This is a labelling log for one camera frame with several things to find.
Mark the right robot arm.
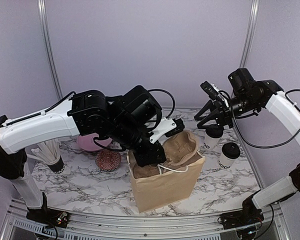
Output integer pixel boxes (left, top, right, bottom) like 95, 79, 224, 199
194, 68, 300, 224

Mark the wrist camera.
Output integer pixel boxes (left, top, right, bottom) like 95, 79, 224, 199
149, 117, 185, 144
200, 81, 229, 107

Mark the white paper cup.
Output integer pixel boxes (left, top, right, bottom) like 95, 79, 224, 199
203, 135, 220, 151
217, 152, 236, 170

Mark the brown paper bag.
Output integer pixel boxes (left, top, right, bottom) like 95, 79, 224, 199
126, 151, 206, 213

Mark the black cup with straws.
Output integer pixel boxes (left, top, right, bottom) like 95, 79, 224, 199
26, 138, 65, 174

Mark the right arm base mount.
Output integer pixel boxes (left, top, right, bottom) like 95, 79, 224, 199
217, 210, 265, 230

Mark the red patterned bowl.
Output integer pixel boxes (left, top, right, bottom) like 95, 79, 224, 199
95, 149, 122, 172

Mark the right aluminium frame post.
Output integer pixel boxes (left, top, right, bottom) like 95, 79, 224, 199
239, 0, 260, 68

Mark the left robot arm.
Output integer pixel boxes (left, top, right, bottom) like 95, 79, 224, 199
0, 85, 174, 223

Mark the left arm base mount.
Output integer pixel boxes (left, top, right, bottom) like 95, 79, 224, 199
26, 208, 70, 229

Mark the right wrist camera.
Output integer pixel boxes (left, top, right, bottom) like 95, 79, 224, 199
200, 81, 229, 107

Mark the black cup lid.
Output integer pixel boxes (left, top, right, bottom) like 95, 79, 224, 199
221, 142, 241, 159
205, 128, 224, 139

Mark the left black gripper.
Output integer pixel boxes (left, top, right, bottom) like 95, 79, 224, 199
109, 118, 168, 168

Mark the brown cardboard cup carrier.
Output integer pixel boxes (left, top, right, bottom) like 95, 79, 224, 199
132, 130, 199, 179

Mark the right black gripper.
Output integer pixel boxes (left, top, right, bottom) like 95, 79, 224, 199
195, 92, 260, 131

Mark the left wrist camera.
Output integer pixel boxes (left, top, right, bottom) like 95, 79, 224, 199
149, 117, 185, 144

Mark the pink plate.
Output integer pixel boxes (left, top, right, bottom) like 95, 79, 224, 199
76, 133, 113, 152

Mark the left aluminium frame post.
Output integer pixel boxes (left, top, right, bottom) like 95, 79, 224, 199
37, 0, 63, 100

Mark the aluminium frame post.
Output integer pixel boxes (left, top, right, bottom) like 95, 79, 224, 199
37, 0, 63, 100
239, 0, 260, 68

